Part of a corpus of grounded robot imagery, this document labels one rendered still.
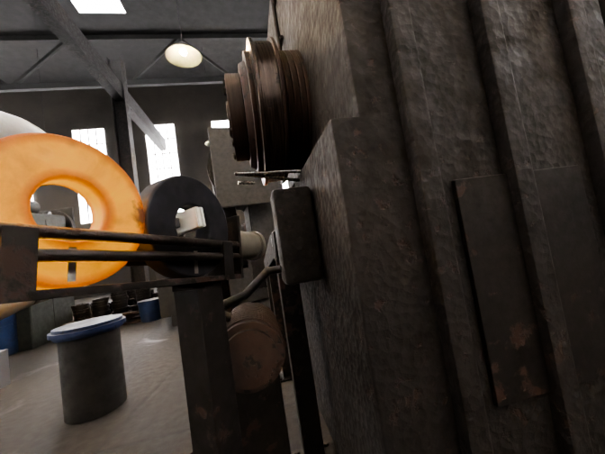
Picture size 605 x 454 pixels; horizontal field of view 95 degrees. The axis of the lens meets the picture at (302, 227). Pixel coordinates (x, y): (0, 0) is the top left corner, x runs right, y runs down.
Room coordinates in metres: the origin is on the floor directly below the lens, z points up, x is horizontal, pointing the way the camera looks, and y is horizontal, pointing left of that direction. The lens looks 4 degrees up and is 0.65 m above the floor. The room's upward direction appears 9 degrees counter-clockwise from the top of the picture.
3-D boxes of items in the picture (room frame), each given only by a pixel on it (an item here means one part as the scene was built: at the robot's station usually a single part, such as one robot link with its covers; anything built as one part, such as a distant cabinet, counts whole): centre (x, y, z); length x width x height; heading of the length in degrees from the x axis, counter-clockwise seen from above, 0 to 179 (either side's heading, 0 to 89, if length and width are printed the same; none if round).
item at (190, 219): (0.42, 0.18, 0.71); 0.07 x 0.01 x 0.03; 66
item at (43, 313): (3.29, 3.30, 0.75); 0.70 x 0.48 x 1.50; 11
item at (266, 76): (0.95, 0.07, 1.11); 0.47 x 0.06 x 0.47; 11
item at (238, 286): (3.52, 1.25, 0.39); 1.03 x 0.83 x 0.79; 105
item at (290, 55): (0.96, -0.01, 1.11); 0.47 x 0.10 x 0.47; 11
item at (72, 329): (1.44, 1.16, 0.22); 0.32 x 0.32 x 0.43
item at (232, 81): (0.93, 0.17, 1.11); 0.28 x 0.06 x 0.28; 11
